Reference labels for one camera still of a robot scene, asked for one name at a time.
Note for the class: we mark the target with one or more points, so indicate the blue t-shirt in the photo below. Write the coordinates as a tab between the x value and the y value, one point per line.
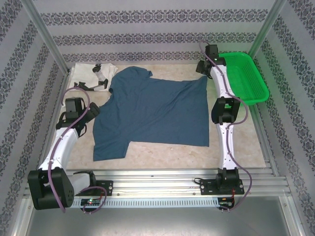
152	110

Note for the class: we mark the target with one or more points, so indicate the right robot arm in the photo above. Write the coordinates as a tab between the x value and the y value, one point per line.
227	147

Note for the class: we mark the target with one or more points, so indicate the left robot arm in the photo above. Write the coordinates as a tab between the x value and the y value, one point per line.
64	145

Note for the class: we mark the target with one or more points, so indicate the green plastic basket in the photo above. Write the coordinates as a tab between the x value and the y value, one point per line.
243	76

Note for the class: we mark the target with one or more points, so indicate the white t-shirt with robot print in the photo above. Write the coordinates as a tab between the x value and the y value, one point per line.
83	73

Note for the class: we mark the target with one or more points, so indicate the grey sheet metal panel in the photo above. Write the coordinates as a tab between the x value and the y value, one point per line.
157	221

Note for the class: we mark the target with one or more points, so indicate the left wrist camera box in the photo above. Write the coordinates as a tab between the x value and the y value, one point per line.
73	105

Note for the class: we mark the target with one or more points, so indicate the aluminium corner post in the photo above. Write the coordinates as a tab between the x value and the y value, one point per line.
268	24
47	37

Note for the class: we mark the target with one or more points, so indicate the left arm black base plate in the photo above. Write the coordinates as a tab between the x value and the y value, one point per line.
107	188

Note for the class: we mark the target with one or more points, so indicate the aluminium frame rail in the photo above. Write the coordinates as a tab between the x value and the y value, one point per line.
152	184

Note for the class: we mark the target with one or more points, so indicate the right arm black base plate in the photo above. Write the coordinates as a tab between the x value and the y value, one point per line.
206	186

